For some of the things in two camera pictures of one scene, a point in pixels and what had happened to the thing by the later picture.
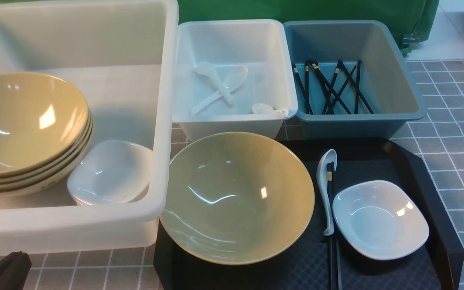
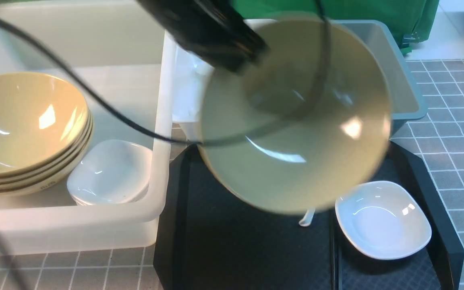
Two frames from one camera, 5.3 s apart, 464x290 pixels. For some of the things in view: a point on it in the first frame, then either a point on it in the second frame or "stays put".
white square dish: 380,219 stays put
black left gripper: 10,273 -> 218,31
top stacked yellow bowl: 24,122 stays put
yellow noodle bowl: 237,198 -> 320,160
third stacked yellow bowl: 12,185 stays put
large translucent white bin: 121,55 stays put
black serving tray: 437,264 stays put
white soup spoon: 328,156 -> 307,220
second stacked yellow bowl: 43,170 stays put
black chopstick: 333,176 -> 333,250
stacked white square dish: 112,171 stays put
